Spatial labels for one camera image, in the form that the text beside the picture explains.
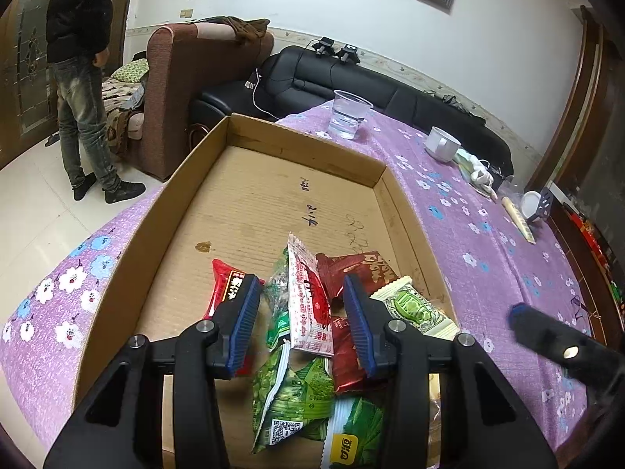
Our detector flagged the dark red foil snack bag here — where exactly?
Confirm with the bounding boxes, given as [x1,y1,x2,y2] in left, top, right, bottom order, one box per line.
[316,251,398,301]

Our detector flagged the white red snack packet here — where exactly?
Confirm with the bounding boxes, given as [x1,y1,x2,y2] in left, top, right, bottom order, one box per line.
[287,233,334,358]

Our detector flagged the red narrow snack packet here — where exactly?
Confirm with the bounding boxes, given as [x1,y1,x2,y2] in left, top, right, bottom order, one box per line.
[200,257,265,377]

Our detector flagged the green white candy packet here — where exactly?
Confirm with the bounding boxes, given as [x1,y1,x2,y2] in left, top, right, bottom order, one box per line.
[371,275,460,341]

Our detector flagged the green leafy snack bag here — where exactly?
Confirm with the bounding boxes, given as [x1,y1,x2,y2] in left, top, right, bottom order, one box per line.
[252,341,335,454]

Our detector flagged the green snack packet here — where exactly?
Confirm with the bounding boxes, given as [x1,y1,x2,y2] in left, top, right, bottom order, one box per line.
[320,397,384,468]

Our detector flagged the purple floral tablecloth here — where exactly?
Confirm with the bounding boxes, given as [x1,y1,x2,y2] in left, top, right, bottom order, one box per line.
[1,111,590,447]

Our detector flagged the cream tube with barcode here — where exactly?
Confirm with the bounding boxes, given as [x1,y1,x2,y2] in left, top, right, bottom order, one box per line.
[502,196,536,245]

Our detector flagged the white bowl container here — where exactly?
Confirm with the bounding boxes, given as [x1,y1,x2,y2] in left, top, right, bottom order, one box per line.
[519,191,541,224]

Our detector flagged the cardboard tray box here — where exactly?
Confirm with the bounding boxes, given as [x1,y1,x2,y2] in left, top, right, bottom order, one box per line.
[73,112,460,469]

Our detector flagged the white cloth bundle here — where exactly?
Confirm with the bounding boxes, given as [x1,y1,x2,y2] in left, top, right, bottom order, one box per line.
[454,148,498,201]

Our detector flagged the wooden cabinet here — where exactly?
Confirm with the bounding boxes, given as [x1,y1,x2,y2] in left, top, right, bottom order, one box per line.
[528,5,624,348]

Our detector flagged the white ceramic mug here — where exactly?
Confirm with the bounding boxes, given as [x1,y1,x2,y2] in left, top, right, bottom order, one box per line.
[424,126,461,163]

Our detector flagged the clear plastic water cup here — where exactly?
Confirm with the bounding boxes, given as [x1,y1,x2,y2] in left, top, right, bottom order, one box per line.
[329,90,373,140]

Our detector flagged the black leather sofa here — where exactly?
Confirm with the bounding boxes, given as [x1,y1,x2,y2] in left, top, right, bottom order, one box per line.
[187,46,514,177]

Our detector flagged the brown armchair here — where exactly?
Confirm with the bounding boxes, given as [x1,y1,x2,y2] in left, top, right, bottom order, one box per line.
[107,16,273,180]

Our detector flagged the standing person in black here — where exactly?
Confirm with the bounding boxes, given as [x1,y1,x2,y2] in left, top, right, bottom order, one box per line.
[46,0,145,204]

